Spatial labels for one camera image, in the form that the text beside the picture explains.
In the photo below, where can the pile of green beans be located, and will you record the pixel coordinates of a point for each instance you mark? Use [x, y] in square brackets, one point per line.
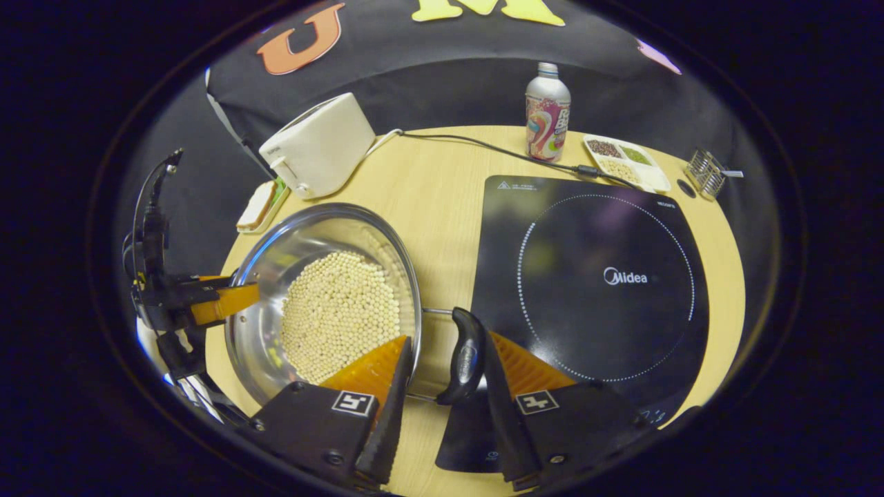
[635, 155]

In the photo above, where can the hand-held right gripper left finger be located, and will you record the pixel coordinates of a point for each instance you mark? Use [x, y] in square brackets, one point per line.
[390, 428]

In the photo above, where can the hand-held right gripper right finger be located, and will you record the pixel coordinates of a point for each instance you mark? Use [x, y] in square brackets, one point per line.
[504, 428]

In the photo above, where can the stainless steel pot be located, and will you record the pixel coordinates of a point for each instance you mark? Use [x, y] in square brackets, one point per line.
[276, 248]

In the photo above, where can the small green plate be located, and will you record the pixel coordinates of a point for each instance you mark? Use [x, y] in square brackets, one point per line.
[280, 197]

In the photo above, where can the black induction cooktop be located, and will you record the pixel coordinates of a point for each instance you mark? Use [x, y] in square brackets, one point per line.
[601, 228]

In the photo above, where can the metal spoon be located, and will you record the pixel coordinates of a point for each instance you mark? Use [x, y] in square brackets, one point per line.
[731, 173]

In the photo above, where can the pile of dark red beans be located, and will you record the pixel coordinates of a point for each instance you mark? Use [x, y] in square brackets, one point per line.
[603, 148]

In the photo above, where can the silver drink bottle colourful label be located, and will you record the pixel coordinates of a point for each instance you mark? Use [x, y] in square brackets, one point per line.
[548, 117]

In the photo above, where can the toast sandwich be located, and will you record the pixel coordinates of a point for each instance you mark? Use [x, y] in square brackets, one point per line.
[255, 206]

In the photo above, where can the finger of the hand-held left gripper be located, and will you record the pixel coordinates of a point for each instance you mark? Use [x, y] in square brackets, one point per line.
[179, 290]
[224, 304]

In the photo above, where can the white divided dish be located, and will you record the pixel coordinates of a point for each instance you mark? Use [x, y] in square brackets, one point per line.
[656, 181]

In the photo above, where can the white toaster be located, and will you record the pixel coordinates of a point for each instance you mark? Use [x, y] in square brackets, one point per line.
[324, 145]

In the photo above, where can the pile of soybeans in pot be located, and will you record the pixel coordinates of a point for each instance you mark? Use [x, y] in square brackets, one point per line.
[338, 310]

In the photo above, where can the small pile of yellow beans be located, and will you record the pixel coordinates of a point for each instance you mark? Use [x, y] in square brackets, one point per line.
[619, 170]

